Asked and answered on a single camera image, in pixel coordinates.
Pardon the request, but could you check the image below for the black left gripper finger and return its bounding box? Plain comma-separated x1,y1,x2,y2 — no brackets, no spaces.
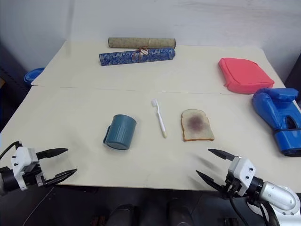
36,147,69,159
43,168,79,188

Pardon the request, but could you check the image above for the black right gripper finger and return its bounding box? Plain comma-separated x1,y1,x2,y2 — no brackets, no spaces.
207,148,241,162
195,169,227,193

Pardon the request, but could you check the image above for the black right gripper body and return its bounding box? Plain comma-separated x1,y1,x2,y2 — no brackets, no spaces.
220,173,246,197

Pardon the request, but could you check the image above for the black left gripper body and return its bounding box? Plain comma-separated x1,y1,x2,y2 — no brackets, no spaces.
23,153,47,189

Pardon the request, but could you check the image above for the bread slice with dark spot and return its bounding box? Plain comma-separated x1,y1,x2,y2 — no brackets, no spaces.
180,109,215,142

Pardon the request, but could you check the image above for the blue boxing glove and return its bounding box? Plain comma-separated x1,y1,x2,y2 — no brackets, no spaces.
252,88,301,157

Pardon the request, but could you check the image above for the white toothbrush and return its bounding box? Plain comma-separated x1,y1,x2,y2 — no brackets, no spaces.
151,98,168,139

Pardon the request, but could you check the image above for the blue plastic bowl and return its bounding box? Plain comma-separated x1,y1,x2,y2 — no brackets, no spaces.
23,67,46,84

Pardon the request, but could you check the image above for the blue patterned scroll tube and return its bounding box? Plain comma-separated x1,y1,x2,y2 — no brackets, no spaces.
98,47,176,67

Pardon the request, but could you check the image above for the red white ribbon tag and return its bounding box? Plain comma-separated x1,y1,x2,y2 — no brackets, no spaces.
131,46,150,60

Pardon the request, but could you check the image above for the olive gold scroll tube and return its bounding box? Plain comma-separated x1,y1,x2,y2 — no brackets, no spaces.
108,37,177,49

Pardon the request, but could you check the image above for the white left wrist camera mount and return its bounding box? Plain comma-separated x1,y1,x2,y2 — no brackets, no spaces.
11,146,39,192

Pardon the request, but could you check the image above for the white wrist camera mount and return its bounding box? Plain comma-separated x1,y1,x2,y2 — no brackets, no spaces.
226,157,257,196
11,146,39,192

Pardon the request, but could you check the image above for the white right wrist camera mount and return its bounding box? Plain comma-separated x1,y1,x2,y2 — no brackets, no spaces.
226,157,257,196

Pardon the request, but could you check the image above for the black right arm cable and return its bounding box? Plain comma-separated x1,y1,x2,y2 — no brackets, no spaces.
229,194,276,226

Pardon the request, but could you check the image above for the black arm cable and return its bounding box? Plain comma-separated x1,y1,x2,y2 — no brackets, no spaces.
0,141,21,160
229,194,276,226

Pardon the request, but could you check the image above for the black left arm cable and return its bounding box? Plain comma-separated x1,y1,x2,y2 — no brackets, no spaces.
0,141,21,160

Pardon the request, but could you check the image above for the teal plastic cup with handle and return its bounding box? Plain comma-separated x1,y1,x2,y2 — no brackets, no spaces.
103,114,138,151

